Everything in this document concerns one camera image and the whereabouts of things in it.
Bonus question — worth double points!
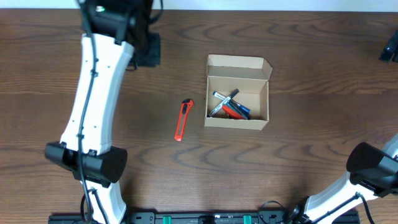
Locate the orange utility knife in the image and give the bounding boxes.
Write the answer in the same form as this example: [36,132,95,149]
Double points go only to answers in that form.
[174,99,194,142]

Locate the blue whiteboard marker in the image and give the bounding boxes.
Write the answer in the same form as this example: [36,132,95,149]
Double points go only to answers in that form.
[213,91,251,113]

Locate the red black stapler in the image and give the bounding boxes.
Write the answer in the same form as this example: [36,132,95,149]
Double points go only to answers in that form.
[222,103,250,120]

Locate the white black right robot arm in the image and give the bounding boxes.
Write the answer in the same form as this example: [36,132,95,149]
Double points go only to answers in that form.
[284,136,397,223]

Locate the black whiteboard marker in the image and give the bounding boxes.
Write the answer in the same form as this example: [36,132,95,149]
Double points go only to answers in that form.
[208,89,239,117]

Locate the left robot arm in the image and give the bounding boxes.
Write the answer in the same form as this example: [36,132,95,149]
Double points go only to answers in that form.
[45,0,160,223]

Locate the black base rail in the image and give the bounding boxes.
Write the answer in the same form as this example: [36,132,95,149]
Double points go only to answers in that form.
[48,208,361,224]

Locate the cardboard box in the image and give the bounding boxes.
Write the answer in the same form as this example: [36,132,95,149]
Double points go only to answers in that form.
[205,54,272,130]

